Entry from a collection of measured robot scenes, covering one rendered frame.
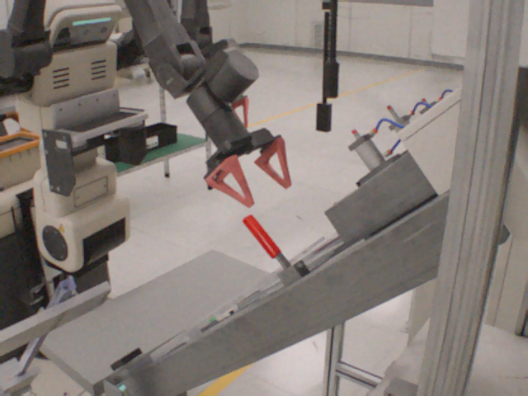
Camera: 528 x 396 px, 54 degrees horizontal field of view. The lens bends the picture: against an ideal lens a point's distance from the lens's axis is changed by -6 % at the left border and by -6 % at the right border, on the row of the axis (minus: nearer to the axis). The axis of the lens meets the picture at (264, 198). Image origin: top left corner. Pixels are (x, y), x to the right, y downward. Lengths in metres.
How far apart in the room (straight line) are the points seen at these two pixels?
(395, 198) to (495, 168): 0.16
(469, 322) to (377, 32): 9.80
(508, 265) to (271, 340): 1.56
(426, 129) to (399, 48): 9.57
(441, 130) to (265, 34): 11.05
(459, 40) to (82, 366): 1.03
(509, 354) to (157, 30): 0.97
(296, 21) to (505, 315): 9.36
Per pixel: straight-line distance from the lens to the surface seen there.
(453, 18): 0.41
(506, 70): 0.40
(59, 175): 1.34
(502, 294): 2.19
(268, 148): 0.89
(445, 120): 0.48
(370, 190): 0.55
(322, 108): 0.84
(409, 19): 9.95
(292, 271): 0.63
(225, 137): 0.84
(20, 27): 1.14
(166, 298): 1.42
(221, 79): 0.83
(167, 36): 0.88
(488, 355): 1.26
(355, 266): 0.55
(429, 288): 1.78
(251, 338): 0.68
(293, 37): 11.11
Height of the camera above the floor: 1.36
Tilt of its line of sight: 22 degrees down
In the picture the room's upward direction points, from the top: straight up
